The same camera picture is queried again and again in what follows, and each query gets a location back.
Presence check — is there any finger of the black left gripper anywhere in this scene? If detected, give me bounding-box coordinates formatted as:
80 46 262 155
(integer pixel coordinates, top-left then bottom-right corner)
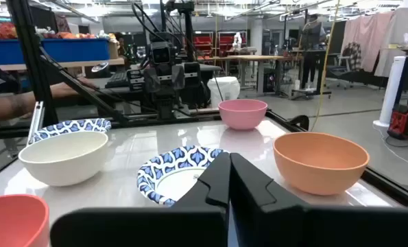
143 67 160 94
171 64 187 91

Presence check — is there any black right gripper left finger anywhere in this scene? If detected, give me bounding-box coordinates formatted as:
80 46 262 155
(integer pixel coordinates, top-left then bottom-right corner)
49 152 232 247

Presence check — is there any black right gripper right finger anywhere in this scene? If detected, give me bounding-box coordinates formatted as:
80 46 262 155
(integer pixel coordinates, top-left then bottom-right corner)
229 152 408 247

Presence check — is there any orange bowl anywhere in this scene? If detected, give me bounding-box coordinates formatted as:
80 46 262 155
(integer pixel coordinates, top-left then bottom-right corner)
272 132 370 196

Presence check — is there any pink bowl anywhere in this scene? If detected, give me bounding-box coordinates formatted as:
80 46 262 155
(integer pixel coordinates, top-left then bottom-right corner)
217 99 269 131

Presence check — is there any blue patterned paper bowl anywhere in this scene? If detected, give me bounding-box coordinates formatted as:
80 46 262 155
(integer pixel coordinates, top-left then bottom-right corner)
136 145 230 207
28 117 112 145

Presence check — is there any white speckled bowl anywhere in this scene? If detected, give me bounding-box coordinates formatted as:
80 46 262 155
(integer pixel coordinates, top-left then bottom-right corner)
18 130 109 187

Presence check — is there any red bowl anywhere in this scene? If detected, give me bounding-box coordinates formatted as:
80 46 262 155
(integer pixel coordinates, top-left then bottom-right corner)
0 193 50 247

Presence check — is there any person's forearm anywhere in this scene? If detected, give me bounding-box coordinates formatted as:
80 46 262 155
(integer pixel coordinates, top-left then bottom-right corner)
0 77 98 121

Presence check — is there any black keyboard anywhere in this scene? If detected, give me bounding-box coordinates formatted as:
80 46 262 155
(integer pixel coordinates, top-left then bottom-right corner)
104 71 131 89

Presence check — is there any red storage bins rack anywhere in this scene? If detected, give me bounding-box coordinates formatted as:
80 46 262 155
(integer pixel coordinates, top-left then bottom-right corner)
193 30 248 58

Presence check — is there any white bag-lined bin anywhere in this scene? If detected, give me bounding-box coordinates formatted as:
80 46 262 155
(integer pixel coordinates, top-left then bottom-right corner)
206 75 241 109

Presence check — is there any wooden work table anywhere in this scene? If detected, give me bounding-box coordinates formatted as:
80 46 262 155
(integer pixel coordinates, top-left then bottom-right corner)
198 54 304 97

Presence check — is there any blue plastic bin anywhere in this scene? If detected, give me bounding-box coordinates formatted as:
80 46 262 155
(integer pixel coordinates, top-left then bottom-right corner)
0 38 111 66

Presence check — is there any red and black box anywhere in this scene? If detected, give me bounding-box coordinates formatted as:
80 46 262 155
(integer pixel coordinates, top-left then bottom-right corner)
387 104 408 141

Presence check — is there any black office chair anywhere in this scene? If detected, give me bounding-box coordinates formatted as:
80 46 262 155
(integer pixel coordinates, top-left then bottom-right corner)
326 41 362 90

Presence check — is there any white tower fan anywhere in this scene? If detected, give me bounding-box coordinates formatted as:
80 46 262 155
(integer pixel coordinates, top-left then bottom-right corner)
372 56 407 128

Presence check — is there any pink hanging cloth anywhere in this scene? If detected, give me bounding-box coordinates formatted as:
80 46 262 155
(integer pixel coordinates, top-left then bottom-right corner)
340 12 395 73

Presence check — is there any grey hanging cloth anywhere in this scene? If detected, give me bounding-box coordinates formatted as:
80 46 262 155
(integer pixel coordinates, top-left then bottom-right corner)
374 6 408 78

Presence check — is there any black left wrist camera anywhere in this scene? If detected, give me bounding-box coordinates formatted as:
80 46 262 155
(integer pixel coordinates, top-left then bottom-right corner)
150 40 177 65

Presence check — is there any silver aluminium rail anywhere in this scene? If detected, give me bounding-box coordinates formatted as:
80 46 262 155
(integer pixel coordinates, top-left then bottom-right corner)
27 101 45 145

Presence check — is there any white floor cable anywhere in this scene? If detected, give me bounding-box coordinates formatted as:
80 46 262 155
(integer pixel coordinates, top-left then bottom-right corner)
372 122 408 169

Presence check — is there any yellow cable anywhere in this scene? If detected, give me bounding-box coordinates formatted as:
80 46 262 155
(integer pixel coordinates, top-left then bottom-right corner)
309 0 341 133

